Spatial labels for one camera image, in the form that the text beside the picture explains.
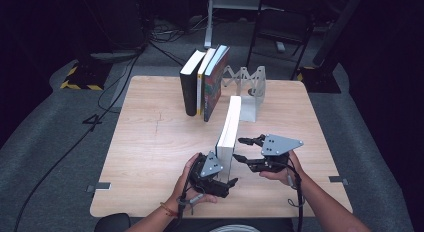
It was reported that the black stand base striped tape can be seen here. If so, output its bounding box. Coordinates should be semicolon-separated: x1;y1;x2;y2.
59;60;113;92

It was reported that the tangle of black cables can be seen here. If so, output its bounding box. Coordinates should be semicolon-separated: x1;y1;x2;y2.
146;16;209;45

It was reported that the person's left hand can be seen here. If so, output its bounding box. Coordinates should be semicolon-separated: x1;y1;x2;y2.
165;152;219;215

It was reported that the long black floor cable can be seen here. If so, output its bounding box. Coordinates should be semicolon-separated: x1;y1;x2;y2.
13;53;143;232

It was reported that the black slanted pole stand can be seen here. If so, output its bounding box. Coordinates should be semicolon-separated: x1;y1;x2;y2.
296;0;366;94

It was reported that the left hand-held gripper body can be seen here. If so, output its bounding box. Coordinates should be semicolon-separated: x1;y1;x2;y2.
188;151;231;198

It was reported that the grey metal expandable bookend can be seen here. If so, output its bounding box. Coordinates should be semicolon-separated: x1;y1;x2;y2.
221;65;267;123

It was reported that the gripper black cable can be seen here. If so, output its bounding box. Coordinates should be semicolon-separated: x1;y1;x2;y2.
286;158;305;232
174;188;204;226

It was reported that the white desk frame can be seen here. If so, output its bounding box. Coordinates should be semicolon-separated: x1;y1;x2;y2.
203;0;264;50

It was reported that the person's right hand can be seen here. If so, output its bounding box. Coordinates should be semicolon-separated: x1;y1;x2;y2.
259;150;306;187

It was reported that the blue paperback book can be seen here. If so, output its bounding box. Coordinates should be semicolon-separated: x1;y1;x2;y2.
215;95;242;181

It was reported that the short black floor cable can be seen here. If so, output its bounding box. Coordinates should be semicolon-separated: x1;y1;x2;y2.
149;41;187;68

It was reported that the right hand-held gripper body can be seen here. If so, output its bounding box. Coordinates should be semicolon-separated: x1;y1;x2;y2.
251;134;304;174

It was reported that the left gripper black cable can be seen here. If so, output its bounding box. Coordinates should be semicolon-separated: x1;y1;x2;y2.
174;188;204;226

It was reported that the black folding chair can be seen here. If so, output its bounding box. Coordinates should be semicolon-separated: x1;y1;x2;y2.
246;0;316;81

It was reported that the black hardcover book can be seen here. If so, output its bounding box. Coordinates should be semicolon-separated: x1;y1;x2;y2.
179;49;208;117

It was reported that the red bracelet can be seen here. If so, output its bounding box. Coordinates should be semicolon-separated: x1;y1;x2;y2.
159;201;179;217

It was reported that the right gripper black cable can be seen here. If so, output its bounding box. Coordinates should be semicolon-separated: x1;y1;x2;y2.
286;158;305;232

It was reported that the grey flat base plate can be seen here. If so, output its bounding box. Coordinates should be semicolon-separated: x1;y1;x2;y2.
89;50;143;62

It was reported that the black chair backrest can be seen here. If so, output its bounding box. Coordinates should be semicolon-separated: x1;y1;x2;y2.
94;212;132;232

